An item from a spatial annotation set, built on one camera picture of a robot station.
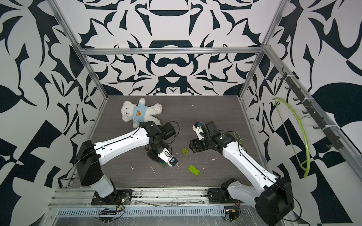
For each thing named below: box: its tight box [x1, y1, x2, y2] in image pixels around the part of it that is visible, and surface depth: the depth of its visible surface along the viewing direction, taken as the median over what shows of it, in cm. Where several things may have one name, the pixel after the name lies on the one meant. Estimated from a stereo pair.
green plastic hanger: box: [271, 97, 312, 178], surface depth 62 cm
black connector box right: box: [224, 208, 240, 222], surface depth 73 cm
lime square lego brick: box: [181, 146, 189, 155], surface depth 91 cm
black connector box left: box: [99, 209, 117, 216], surface depth 74 cm
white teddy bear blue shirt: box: [120, 97, 163, 129], surface depth 101 cm
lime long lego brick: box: [187, 164, 201, 177], surface depth 85 cm
